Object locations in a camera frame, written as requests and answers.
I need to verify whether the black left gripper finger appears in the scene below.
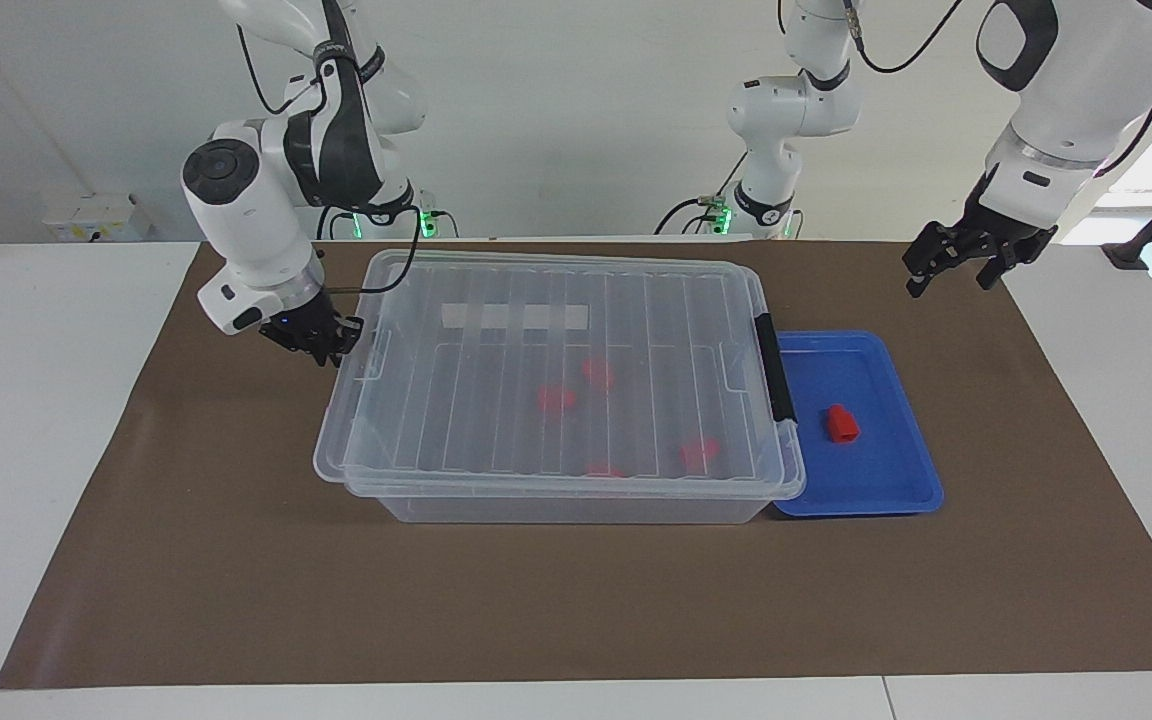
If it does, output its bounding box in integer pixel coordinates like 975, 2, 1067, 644
976, 244, 1023, 292
903, 222, 955, 298

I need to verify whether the black box latch handle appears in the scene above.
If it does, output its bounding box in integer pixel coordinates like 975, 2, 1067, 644
749, 313, 799, 425

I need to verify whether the clear ribbed plastic lid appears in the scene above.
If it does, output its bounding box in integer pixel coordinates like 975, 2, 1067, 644
313, 248, 807, 501

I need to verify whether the blue plastic tray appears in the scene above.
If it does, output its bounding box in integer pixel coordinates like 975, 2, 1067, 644
771, 330, 945, 518

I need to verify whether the clear plastic storage box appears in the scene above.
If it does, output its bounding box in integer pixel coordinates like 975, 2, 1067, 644
341, 250, 807, 525

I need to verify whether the white paper label strip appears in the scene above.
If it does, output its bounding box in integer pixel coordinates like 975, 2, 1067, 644
441, 303, 590, 331

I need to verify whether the brown table mat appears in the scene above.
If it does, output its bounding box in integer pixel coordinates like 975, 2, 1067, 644
0, 240, 1152, 691

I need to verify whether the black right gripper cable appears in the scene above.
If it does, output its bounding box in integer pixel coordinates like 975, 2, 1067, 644
236, 25, 424, 296

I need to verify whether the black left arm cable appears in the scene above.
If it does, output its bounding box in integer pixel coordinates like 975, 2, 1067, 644
841, 0, 967, 77

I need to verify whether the white wall socket box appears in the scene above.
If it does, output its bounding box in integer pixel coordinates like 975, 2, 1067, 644
43, 195, 152, 242

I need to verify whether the black left base cable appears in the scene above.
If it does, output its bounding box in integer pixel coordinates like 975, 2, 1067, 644
656, 150, 739, 237

